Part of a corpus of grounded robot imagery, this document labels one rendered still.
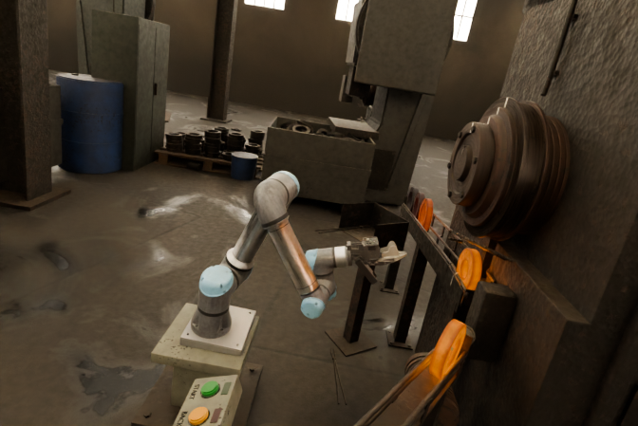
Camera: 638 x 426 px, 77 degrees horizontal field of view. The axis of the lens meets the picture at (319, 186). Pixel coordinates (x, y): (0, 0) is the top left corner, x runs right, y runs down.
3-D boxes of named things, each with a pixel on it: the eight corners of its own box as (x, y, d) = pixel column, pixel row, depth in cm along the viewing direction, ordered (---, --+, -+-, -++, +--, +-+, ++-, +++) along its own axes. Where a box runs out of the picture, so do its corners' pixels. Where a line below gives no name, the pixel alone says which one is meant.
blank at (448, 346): (445, 383, 107) (434, 376, 109) (469, 330, 111) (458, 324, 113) (437, 377, 95) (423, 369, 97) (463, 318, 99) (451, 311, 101)
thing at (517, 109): (466, 212, 163) (499, 96, 150) (513, 266, 118) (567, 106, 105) (451, 209, 164) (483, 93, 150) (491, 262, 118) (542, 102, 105)
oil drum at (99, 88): (135, 164, 437) (137, 81, 412) (103, 177, 380) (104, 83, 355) (82, 155, 438) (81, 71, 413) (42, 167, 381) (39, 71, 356)
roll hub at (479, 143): (454, 193, 152) (474, 119, 144) (478, 218, 125) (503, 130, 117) (439, 190, 152) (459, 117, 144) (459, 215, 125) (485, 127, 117)
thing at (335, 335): (348, 319, 230) (374, 202, 209) (378, 348, 209) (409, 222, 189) (319, 325, 219) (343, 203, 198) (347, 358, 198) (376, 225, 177)
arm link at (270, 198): (265, 183, 124) (330, 317, 131) (278, 174, 134) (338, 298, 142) (235, 195, 128) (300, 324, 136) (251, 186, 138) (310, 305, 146)
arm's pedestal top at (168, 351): (150, 361, 141) (150, 353, 140) (185, 310, 172) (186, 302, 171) (238, 379, 140) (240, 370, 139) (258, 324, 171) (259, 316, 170)
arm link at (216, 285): (190, 306, 146) (194, 275, 141) (210, 287, 158) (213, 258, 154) (219, 318, 144) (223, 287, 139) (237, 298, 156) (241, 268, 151)
